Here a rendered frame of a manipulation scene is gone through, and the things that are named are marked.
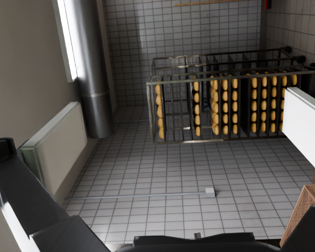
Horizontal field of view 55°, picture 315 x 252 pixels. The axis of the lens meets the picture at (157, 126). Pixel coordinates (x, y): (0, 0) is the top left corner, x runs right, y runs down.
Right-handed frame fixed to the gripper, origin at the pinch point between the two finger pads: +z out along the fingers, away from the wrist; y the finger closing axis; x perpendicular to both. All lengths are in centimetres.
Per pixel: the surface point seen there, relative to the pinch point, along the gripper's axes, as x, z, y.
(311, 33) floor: -30, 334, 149
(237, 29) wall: -32, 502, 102
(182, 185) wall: -152, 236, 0
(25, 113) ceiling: -55, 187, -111
